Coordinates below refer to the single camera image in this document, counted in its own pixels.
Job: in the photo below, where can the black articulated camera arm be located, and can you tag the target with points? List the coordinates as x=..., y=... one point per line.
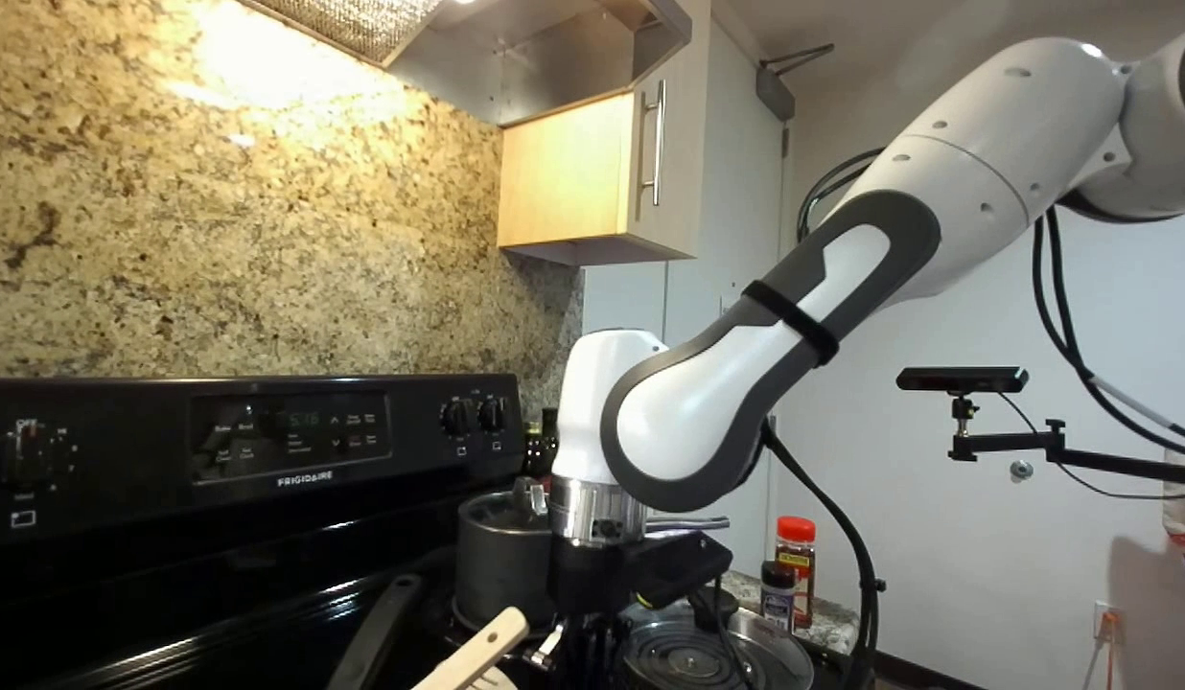
x=1062, y=450

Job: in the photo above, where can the red lid spice jar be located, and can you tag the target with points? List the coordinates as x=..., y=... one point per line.
x=794, y=550

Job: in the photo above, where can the black frying pan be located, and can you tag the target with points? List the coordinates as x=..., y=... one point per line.
x=806, y=671

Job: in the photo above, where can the light wood wall cabinet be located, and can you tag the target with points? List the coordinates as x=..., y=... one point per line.
x=575, y=179

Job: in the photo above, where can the wooden cooking stick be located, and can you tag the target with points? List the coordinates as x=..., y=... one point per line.
x=477, y=655

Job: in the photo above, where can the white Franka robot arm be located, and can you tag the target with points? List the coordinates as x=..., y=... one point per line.
x=977, y=168

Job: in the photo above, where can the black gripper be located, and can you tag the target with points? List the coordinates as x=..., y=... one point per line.
x=630, y=575

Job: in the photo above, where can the steel range hood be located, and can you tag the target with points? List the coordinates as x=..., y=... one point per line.
x=527, y=63

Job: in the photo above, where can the black bar camera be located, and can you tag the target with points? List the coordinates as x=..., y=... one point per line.
x=960, y=382

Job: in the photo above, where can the black electric stove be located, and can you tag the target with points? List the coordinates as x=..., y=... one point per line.
x=133, y=448

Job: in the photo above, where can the glass lid with black knob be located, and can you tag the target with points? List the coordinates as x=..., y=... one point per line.
x=690, y=657

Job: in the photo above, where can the black lid spice jar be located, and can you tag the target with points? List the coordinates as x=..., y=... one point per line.
x=775, y=594

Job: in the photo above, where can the grey door closer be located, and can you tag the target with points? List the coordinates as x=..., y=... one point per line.
x=775, y=81

